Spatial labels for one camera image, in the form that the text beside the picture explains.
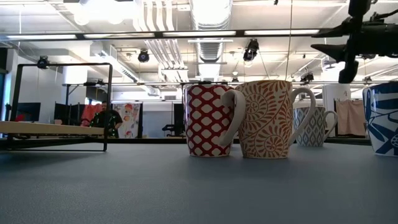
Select black overhead beam with lights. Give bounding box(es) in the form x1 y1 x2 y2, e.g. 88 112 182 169
0 28 330 41

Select red hanging cloth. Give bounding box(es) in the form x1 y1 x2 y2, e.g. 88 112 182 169
80 104 103 127

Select floral print cloth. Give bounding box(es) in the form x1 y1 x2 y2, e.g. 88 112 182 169
112 102 142 139

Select blue-grey table mat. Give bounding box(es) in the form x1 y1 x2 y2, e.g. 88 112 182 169
0 142 398 224

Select silver ventilation duct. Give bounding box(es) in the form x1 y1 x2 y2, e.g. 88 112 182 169
190 0 233 81

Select person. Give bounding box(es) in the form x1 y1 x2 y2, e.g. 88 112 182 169
89 100 124 139

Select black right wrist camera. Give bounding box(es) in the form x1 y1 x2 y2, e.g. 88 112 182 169
348 0 373 17

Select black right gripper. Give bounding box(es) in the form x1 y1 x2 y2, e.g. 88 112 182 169
310 16 398 83

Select black background monitor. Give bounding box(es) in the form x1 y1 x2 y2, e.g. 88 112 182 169
16 102 42 123

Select cream mug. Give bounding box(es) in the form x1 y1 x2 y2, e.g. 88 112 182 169
235 80 317 159

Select wooden shelf black wire frame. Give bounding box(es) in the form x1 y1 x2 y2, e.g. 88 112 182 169
0 62 113 152

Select grey diamond pattern mug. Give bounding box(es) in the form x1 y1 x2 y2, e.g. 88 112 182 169
292 106 339 147

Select pink hanging curtain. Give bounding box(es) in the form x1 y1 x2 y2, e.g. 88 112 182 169
334 98 368 137

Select blue white leaf mug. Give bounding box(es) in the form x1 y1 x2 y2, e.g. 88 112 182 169
362 81 398 157

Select red white lattice mug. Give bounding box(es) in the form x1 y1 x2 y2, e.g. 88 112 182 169
183 83 246 157

